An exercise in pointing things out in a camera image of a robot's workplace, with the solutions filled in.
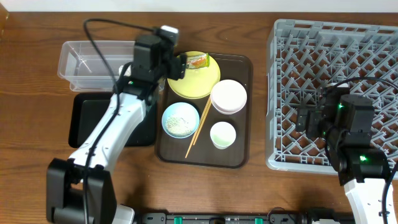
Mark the white tissue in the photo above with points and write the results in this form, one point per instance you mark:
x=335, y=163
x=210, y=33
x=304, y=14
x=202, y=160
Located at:
x=125, y=71

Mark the white pink bowl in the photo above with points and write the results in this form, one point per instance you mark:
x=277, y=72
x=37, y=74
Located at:
x=228, y=96

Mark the black rectangular waste tray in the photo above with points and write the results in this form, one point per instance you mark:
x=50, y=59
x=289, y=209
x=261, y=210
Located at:
x=89, y=108

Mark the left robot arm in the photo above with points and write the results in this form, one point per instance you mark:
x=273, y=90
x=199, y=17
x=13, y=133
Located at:
x=80, y=189

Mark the green orange snack wrapper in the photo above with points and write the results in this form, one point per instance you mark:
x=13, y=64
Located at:
x=198, y=61

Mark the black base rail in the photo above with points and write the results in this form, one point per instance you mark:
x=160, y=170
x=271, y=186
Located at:
x=273, y=217

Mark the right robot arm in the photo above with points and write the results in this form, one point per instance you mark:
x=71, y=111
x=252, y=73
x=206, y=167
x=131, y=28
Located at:
x=366, y=177

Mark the wooden chopstick left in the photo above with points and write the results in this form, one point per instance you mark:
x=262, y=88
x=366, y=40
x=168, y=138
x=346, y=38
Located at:
x=191, y=144

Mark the white cup green inside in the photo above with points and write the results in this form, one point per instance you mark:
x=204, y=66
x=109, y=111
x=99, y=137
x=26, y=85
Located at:
x=222, y=134

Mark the light blue bowl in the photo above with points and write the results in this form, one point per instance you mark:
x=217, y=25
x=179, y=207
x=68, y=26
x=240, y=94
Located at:
x=184, y=110

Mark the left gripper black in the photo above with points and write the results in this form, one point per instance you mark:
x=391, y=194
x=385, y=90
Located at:
x=179, y=66

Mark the pile of white rice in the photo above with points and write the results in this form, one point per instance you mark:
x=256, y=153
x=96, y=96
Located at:
x=179, y=126

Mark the yellow plate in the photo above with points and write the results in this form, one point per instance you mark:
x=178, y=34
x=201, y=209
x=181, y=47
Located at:
x=197, y=83

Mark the wooden chopstick right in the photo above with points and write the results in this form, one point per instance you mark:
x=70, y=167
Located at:
x=202, y=120

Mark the dark brown serving tray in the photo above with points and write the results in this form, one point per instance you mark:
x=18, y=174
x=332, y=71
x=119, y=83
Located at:
x=204, y=153

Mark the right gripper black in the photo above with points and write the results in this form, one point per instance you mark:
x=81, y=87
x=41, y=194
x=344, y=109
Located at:
x=316, y=117

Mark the clear plastic waste bin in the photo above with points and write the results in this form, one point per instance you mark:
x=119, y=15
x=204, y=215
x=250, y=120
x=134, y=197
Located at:
x=81, y=65

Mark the grey dishwasher rack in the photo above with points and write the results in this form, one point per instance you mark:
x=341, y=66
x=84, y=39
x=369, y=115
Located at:
x=305, y=56

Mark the wooden chopstick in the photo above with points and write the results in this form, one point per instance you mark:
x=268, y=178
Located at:
x=202, y=120
x=191, y=144

